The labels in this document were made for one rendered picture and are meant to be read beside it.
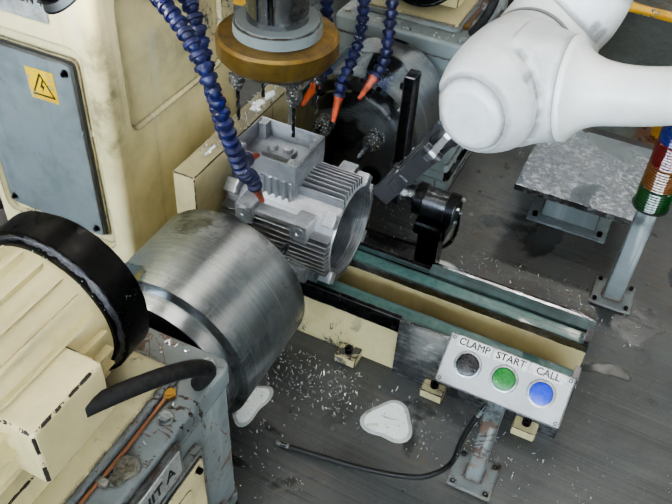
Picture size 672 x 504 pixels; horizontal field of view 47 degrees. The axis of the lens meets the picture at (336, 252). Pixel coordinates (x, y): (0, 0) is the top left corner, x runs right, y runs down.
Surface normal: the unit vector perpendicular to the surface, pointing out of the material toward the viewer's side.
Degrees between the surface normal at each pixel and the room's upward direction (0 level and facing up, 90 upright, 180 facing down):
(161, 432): 0
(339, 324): 90
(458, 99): 92
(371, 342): 90
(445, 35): 0
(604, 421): 0
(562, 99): 73
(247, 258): 28
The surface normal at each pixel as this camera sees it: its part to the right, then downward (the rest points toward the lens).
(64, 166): -0.44, 0.59
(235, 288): 0.57, -0.40
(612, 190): 0.05, -0.73
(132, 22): 0.90, 0.33
